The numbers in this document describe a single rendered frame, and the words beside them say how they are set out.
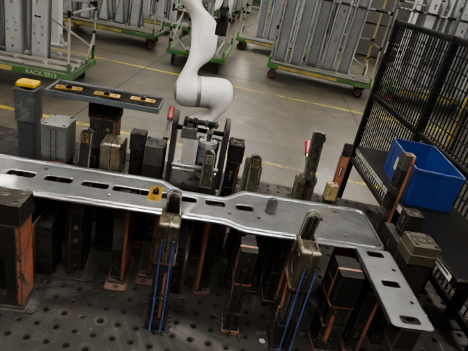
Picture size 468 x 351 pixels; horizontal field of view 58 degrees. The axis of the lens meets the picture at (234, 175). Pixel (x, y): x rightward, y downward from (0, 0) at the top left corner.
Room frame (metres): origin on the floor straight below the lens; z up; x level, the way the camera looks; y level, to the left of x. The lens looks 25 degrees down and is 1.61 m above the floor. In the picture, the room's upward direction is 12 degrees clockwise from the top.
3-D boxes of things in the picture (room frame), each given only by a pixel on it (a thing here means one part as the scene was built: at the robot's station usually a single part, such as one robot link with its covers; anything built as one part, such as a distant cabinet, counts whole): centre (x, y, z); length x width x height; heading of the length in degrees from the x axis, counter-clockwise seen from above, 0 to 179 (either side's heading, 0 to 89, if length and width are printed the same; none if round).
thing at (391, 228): (1.13, -0.52, 0.85); 0.12 x 0.03 x 0.30; 6
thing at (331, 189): (1.24, -0.32, 0.88); 0.04 x 0.04 x 0.36; 6
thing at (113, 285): (1.05, 0.29, 0.84); 0.17 x 0.06 x 0.29; 6
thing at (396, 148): (1.43, -0.65, 1.10); 0.30 x 0.17 x 0.13; 0
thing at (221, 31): (1.26, 0.12, 1.47); 0.03 x 0.03 x 0.07; 6
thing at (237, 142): (1.30, 0.01, 0.91); 0.07 x 0.05 x 0.42; 6
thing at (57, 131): (1.19, 0.56, 0.90); 0.13 x 0.10 x 0.41; 6
